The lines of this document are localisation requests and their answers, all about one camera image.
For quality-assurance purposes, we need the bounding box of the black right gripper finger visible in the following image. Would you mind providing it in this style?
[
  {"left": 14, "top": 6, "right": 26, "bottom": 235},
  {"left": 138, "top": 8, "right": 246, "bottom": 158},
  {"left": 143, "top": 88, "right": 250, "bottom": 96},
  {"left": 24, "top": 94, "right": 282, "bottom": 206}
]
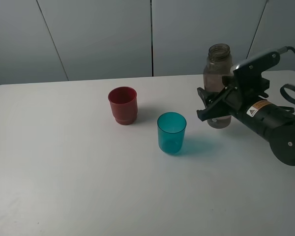
[
  {"left": 197, "top": 87, "right": 233, "bottom": 121},
  {"left": 197, "top": 87, "right": 215, "bottom": 107}
]

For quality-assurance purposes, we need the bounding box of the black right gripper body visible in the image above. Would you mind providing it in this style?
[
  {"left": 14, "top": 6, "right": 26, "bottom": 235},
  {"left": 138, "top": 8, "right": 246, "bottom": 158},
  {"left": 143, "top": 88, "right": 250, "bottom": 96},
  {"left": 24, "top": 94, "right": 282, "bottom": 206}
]
[{"left": 221, "top": 66, "right": 270, "bottom": 118}]

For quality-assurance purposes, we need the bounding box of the brown transparent bottle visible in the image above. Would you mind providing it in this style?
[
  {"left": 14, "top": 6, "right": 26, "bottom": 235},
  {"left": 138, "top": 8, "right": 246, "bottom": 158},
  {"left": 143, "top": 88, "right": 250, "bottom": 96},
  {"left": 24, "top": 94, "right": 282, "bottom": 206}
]
[{"left": 202, "top": 43, "right": 234, "bottom": 129}]

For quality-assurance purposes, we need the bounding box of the teal transparent cup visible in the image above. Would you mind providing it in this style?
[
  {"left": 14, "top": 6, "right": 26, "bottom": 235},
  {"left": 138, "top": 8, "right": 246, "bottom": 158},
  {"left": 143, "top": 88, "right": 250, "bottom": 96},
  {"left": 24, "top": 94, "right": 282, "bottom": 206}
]
[{"left": 157, "top": 112, "right": 187, "bottom": 154}]

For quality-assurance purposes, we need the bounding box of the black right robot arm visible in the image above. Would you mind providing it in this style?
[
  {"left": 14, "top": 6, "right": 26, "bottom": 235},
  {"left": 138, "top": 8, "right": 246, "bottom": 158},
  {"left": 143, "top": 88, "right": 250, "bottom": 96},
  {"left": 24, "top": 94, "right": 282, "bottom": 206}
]
[{"left": 197, "top": 65, "right": 295, "bottom": 166}]

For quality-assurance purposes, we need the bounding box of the red plastic cup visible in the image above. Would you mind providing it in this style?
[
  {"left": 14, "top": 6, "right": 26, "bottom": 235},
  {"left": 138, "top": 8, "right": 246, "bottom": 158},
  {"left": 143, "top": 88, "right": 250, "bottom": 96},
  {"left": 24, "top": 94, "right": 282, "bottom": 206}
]
[{"left": 108, "top": 87, "right": 138, "bottom": 125}]

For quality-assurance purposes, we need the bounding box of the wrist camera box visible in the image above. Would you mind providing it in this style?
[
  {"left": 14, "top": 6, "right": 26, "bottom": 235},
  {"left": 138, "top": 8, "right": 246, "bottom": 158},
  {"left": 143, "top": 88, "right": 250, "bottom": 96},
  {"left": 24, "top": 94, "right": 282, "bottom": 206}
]
[{"left": 231, "top": 50, "right": 280, "bottom": 81}]

